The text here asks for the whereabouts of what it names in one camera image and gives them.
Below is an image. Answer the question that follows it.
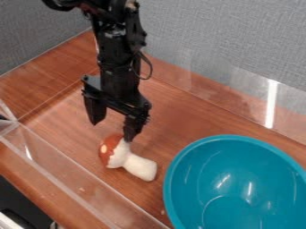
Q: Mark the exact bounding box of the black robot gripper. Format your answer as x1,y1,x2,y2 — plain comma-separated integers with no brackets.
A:
82,75,152,142

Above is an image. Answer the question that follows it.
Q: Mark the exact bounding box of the red and white toy mushroom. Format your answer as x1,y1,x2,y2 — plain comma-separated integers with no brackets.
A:
98,134,158,182

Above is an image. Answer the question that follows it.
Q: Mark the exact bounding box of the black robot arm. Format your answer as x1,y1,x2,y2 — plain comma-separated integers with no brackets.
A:
40,0,152,142

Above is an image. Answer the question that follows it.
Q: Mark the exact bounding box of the teal blue plastic bowl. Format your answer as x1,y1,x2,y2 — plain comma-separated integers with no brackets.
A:
163,135,306,229

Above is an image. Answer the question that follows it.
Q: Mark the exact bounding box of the clear acrylic front barrier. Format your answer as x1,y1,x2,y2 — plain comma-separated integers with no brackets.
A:
0,100,170,229

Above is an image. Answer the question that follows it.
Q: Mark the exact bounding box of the clear acrylic barrier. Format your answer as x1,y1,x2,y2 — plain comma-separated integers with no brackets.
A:
0,100,170,229
92,25,306,146

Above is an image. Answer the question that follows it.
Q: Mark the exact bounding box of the clear acrylic back barrier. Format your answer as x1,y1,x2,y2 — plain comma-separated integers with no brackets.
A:
92,25,306,146

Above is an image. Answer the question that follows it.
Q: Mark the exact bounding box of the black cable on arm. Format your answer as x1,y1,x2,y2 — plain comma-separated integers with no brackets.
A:
132,50,154,81

